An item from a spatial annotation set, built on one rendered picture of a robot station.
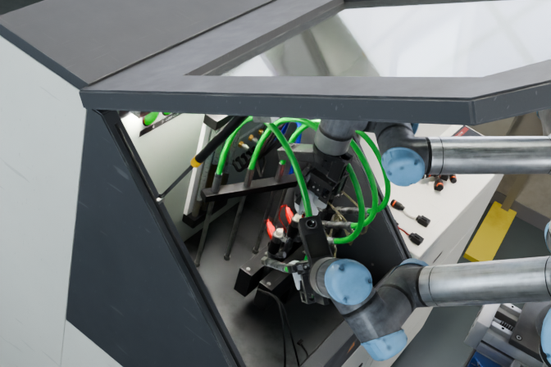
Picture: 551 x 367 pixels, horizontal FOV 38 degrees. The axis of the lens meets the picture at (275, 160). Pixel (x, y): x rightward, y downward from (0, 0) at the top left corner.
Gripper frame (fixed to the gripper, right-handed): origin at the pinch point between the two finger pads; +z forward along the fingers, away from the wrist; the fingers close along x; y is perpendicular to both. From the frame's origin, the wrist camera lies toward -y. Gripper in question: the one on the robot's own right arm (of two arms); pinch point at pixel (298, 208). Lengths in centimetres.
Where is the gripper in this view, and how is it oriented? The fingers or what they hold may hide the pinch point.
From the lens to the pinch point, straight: 185.3
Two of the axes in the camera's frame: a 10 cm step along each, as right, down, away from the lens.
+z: -2.3, 7.5, 6.1
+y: 7.9, 5.2, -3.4
